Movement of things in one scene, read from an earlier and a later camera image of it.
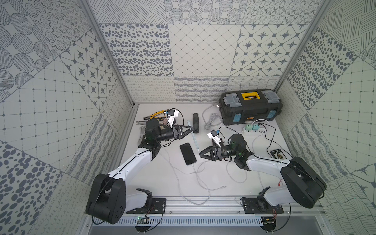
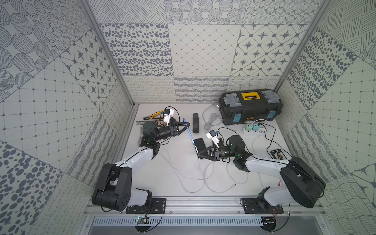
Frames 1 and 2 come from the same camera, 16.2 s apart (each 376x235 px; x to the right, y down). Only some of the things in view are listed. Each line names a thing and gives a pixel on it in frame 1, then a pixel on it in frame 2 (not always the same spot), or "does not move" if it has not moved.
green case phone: (196, 142) → (199, 144)
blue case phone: (187, 153) → (189, 132)
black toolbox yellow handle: (242, 107) does not move
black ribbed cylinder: (196, 123) does not move
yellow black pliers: (151, 116) does not move
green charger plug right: (255, 127) does not move
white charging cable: (179, 185) → (177, 174)
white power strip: (261, 130) does not move
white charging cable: (200, 181) → (211, 190)
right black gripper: (215, 153) does not move
